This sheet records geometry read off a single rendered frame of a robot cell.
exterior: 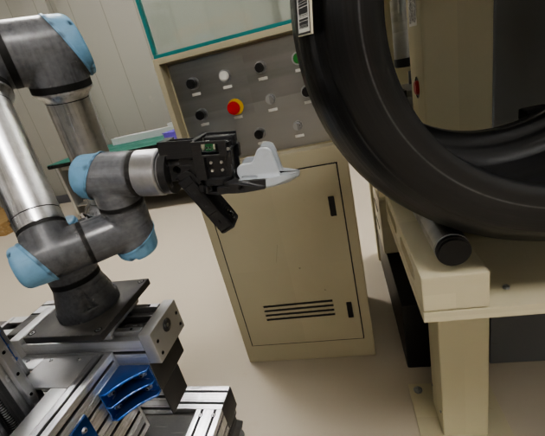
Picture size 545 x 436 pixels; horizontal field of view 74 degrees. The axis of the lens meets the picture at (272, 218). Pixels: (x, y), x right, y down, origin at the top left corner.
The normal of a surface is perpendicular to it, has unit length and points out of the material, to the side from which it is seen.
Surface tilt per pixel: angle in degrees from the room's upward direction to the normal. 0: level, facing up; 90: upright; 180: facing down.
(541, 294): 0
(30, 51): 97
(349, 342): 90
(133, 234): 100
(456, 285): 90
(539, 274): 0
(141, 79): 90
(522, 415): 0
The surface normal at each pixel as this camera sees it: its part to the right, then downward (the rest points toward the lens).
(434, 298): -0.14, 0.41
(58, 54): 0.62, 0.41
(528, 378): -0.22, -0.90
